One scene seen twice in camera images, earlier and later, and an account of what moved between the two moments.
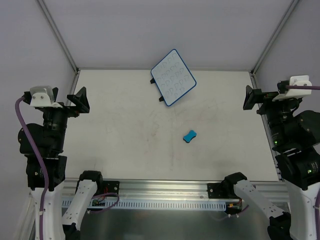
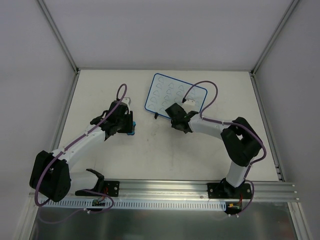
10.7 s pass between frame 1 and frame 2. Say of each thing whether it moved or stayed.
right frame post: stayed
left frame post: stayed
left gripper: moved
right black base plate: stayed
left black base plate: stayed
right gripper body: moved
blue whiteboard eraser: moved
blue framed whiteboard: moved
